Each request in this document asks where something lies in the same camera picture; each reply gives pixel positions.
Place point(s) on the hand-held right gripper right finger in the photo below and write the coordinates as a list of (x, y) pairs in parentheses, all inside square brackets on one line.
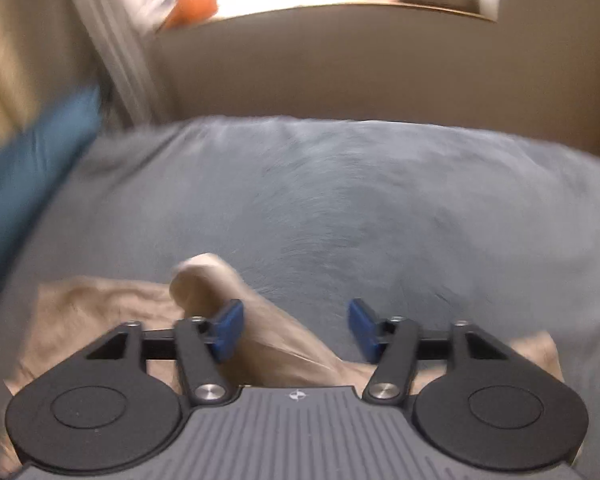
[(362, 327)]

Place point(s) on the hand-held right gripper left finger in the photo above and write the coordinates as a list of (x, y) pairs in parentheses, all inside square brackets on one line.
[(228, 330)]

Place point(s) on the beige pants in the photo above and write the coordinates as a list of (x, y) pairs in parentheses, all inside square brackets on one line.
[(280, 340)]

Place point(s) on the grey-blue blanket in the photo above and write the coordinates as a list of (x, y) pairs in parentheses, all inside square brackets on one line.
[(330, 200)]

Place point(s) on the teal pillow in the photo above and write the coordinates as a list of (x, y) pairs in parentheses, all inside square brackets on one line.
[(25, 175)]

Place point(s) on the grey curtain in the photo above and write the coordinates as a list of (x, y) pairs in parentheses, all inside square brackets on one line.
[(115, 45)]

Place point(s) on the orange bag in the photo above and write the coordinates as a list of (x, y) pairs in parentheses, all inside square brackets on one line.
[(192, 10)]

